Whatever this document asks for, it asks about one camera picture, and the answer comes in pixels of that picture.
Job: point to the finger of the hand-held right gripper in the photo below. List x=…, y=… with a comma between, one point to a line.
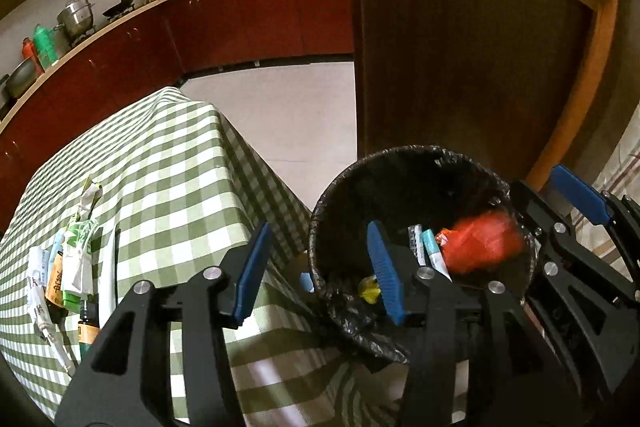
x=532, y=209
x=577, y=199

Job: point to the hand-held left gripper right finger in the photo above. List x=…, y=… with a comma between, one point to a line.
x=385, y=277

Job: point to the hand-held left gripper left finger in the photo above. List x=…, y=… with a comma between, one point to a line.
x=252, y=272

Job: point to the yellow wrapper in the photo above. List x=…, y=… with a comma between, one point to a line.
x=370, y=292

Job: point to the white blister pack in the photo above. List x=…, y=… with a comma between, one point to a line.
x=415, y=239

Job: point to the small pale blue tube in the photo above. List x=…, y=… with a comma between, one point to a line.
x=432, y=252

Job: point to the red plastic bag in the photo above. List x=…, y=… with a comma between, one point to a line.
x=480, y=242

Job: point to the black lined trash bin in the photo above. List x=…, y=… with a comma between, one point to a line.
x=425, y=192

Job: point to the green bottle with tan label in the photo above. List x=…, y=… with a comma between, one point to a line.
x=89, y=332

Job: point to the green and white packet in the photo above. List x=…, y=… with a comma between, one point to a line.
x=77, y=257

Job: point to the paper wrapper bundle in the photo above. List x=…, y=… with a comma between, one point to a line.
x=89, y=202

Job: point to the light blue printed tube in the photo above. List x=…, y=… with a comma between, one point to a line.
x=56, y=249

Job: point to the orange snack packet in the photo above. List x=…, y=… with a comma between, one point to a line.
x=55, y=284

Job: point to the white wrapper with syringe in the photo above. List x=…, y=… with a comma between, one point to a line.
x=39, y=302

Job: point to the green checked tablecloth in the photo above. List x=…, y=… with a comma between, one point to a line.
x=165, y=167

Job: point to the wooden bar counter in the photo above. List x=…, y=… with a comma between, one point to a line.
x=450, y=57

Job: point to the red base cabinets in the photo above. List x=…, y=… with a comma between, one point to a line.
x=225, y=22

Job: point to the black wok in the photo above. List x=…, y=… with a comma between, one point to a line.
x=120, y=5

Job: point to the dark cooking pot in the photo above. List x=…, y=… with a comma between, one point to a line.
x=20, y=79

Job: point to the green thermos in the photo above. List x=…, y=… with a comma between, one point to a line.
x=46, y=47

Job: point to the steel steamer pot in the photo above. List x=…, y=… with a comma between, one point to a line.
x=75, y=17

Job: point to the red thermos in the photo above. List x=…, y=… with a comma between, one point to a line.
x=30, y=54

